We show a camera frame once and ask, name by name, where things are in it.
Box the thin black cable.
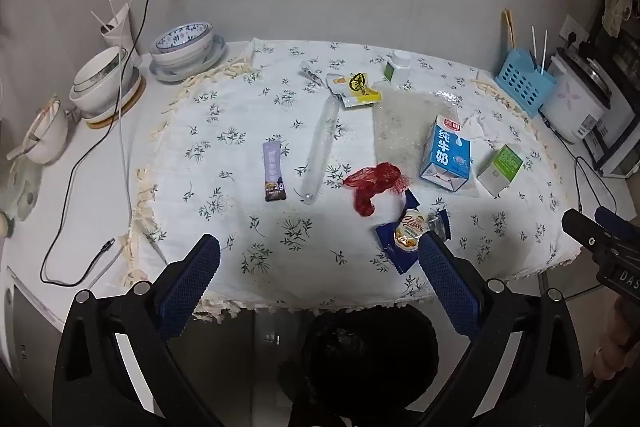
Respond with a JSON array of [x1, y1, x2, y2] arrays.
[[574, 155, 621, 214]]

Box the white charger cable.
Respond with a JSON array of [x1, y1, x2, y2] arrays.
[[117, 0, 163, 233]]

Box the red net bag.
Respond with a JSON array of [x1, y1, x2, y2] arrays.
[[343, 162, 408, 215]]

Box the white pen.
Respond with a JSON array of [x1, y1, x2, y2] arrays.
[[90, 237, 126, 288]]

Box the round wooden coaster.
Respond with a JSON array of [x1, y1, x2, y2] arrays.
[[82, 77, 147, 129]]

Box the green medicine box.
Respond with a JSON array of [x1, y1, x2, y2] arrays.
[[477, 144, 524, 198]]

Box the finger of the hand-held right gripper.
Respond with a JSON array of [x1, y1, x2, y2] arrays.
[[594, 206, 640, 241], [561, 208, 626, 259]]

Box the dark blue snack wrapper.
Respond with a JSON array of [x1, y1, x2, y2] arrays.
[[375, 189, 452, 275]]

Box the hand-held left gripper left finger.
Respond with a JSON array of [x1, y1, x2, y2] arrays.
[[52, 234, 226, 427]]

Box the pale green plastic object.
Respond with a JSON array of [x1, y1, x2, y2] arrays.
[[0, 159, 43, 224]]

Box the white pill bottle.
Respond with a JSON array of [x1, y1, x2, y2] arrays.
[[384, 50, 412, 85]]

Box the yellow snack packet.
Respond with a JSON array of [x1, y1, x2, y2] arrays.
[[326, 72, 382, 108]]

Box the black trash bin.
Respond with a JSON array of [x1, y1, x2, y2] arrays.
[[277, 304, 440, 427]]

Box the white countertop oven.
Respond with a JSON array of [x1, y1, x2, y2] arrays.
[[582, 32, 640, 178]]

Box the large blue patterned bowl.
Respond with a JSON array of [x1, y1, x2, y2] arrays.
[[150, 34, 226, 68]]

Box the silver foil wrapper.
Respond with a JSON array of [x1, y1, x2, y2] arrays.
[[299, 61, 326, 88]]

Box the black charger cable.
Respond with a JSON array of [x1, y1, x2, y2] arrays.
[[40, 0, 166, 285]]

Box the purple sachet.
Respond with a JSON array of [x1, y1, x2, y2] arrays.
[[262, 139, 287, 202]]

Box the person's right hand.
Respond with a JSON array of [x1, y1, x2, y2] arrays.
[[592, 294, 640, 388]]

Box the blue milk carton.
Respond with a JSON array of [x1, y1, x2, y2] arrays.
[[419, 114, 472, 192]]

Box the white rice cooker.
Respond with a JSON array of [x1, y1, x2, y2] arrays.
[[542, 48, 613, 144]]

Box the white cup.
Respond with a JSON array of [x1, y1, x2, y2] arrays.
[[100, 14, 138, 55]]

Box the yellow chopsticks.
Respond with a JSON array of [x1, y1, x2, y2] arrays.
[[501, 8, 516, 50]]

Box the clear plastic bag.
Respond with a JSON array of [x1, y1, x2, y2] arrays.
[[372, 82, 478, 198]]

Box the white bowl green pattern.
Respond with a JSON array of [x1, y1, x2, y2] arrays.
[[74, 47, 136, 100]]

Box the clear plastic tube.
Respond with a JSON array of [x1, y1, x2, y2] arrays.
[[300, 94, 337, 205]]

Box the small blue patterned bowl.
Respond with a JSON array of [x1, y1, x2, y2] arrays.
[[154, 23, 213, 55]]

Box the grey metal appliance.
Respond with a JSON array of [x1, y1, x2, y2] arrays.
[[0, 267, 66, 378]]

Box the white floral tablecloth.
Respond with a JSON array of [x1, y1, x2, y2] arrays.
[[122, 38, 583, 323]]

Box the blue plastic basket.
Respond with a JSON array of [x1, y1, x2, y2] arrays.
[[495, 48, 557, 118]]

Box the white spoon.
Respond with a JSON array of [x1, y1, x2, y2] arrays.
[[7, 139, 40, 161]]

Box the wall socket with black plug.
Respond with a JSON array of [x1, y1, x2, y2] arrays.
[[560, 14, 593, 48]]

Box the hanging beige cloth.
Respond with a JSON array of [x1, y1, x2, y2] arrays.
[[602, 0, 633, 32]]

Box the crumpled white tissue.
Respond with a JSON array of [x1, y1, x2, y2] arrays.
[[460, 109, 506, 142]]

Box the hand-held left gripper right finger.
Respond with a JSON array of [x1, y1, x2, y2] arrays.
[[417, 232, 588, 427]]

